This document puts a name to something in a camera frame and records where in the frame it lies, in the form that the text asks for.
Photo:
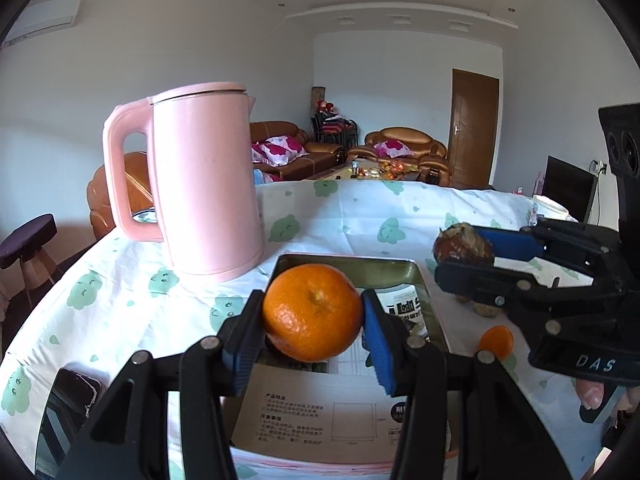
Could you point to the white mug with purple print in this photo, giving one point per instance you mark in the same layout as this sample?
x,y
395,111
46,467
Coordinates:
x,y
550,207

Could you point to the person's right hand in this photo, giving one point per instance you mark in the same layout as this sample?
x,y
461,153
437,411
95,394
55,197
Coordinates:
x,y
591,394

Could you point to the white cloud-print tablecloth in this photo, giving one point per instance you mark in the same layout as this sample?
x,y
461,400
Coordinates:
x,y
350,220

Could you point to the blue and white plastic bag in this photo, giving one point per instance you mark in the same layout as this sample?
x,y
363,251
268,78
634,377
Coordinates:
x,y
262,177

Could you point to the printed paper leaflet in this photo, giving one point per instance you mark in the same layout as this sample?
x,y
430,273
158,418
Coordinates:
x,y
310,410

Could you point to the pink electric kettle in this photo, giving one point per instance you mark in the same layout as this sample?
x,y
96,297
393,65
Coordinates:
x,y
205,185

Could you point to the brown leather armchair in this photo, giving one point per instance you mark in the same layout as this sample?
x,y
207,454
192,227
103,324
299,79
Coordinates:
x,y
400,135

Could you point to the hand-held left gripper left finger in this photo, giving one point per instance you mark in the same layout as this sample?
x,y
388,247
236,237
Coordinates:
x,y
240,355

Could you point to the brown leather seat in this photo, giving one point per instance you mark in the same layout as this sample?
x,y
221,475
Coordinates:
x,y
100,200

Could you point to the black television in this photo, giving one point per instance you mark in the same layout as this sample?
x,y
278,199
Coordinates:
x,y
567,185

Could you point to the pink floral cushion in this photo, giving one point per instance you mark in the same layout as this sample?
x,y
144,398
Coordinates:
x,y
285,150
394,148
259,154

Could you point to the dark purple stool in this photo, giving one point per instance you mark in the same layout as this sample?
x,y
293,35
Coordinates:
x,y
27,240

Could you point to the small tan kiwi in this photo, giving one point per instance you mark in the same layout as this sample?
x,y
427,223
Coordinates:
x,y
485,311

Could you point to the coffee table with snacks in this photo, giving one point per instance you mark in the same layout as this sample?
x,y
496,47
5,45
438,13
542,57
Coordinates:
x,y
370,172

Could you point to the wall socket with plug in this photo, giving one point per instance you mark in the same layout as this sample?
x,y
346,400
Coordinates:
x,y
600,167

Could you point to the white air conditioner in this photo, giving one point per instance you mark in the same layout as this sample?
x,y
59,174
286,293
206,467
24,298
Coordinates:
x,y
45,17

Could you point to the brown wooden door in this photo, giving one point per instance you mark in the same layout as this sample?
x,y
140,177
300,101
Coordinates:
x,y
472,130

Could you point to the orange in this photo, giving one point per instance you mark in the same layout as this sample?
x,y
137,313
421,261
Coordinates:
x,y
497,341
312,310

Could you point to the brown leather sofa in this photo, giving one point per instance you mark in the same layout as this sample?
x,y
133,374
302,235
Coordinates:
x,y
320,152

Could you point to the black smartphone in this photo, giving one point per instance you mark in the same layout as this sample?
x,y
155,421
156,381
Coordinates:
x,y
65,410

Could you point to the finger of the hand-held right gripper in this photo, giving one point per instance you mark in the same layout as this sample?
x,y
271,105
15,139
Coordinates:
x,y
480,277
515,244

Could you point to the brown wrinkled fruit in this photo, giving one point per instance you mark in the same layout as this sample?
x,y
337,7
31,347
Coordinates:
x,y
460,247

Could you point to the tall brown woven stand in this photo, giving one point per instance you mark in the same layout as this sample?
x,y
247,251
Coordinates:
x,y
318,97

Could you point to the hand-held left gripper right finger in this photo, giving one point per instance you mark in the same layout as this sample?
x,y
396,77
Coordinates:
x,y
380,340

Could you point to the metal tray with paper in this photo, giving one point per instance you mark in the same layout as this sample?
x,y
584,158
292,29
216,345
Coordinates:
x,y
380,272

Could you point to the black chairs with red clothes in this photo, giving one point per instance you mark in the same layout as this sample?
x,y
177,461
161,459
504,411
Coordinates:
x,y
335,130

